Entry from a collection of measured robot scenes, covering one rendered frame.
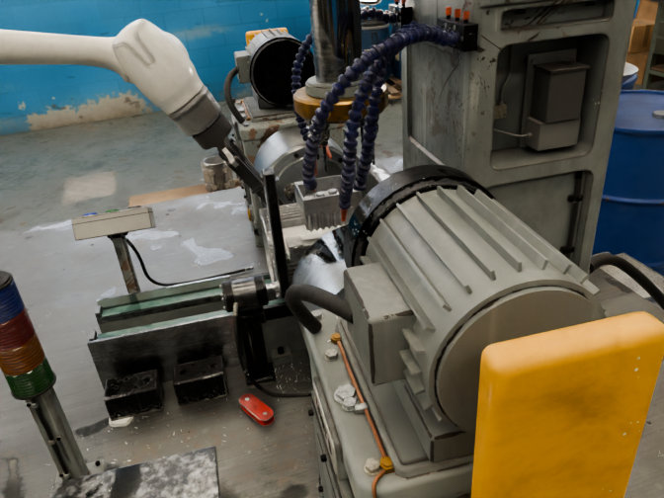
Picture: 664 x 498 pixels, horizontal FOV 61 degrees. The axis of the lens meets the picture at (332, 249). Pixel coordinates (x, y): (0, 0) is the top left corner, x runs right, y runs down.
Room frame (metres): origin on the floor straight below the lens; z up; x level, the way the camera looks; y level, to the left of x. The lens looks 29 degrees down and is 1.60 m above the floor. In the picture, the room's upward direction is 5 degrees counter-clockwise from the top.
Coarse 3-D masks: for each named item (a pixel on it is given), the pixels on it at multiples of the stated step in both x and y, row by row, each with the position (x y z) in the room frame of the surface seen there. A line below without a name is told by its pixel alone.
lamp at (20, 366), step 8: (24, 344) 0.65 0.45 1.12; (32, 344) 0.65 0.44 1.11; (40, 344) 0.67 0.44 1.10; (0, 352) 0.63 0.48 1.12; (8, 352) 0.63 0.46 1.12; (16, 352) 0.64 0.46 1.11; (24, 352) 0.64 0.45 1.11; (32, 352) 0.65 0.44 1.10; (40, 352) 0.66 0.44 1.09; (0, 360) 0.64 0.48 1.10; (8, 360) 0.63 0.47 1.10; (16, 360) 0.64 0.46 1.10; (24, 360) 0.64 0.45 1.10; (32, 360) 0.65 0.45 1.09; (40, 360) 0.66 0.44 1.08; (0, 368) 0.64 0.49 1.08; (8, 368) 0.63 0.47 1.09; (16, 368) 0.63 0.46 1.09; (24, 368) 0.64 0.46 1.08; (32, 368) 0.64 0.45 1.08
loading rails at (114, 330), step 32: (160, 288) 1.06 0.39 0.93; (192, 288) 1.06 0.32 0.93; (128, 320) 1.00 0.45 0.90; (160, 320) 1.01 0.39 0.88; (192, 320) 0.95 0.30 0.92; (224, 320) 0.93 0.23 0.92; (288, 320) 0.97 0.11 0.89; (96, 352) 0.89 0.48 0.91; (128, 352) 0.90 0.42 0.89; (160, 352) 0.91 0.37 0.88; (192, 352) 0.92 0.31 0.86; (224, 352) 0.93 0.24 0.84; (288, 352) 0.94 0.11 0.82
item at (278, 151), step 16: (288, 128) 1.41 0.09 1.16; (272, 144) 1.36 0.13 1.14; (288, 144) 1.30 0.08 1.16; (304, 144) 1.27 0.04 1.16; (336, 144) 1.36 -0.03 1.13; (256, 160) 1.39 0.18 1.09; (272, 160) 1.27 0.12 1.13; (288, 160) 1.26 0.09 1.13; (320, 160) 1.27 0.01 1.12; (336, 160) 1.28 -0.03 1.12; (288, 176) 1.25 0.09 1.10; (320, 176) 1.27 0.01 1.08; (288, 192) 1.23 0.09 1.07
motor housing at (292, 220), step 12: (264, 216) 1.02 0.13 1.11; (288, 216) 1.02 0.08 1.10; (300, 216) 1.02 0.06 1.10; (264, 228) 1.11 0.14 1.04; (288, 228) 1.00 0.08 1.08; (300, 228) 1.00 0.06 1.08; (264, 240) 1.11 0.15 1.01; (312, 240) 0.98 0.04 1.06; (288, 252) 0.96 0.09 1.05; (288, 264) 0.95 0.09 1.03; (276, 276) 0.95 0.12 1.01
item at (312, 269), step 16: (320, 240) 0.83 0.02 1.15; (336, 240) 0.80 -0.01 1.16; (304, 256) 0.82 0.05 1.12; (320, 256) 0.79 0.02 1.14; (336, 256) 0.76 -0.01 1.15; (304, 272) 0.79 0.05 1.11; (320, 272) 0.75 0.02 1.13; (336, 272) 0.72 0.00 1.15; (320, 288) 0.72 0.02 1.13; (336, 288) 0.69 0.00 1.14; (304, 304) 0.73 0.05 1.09
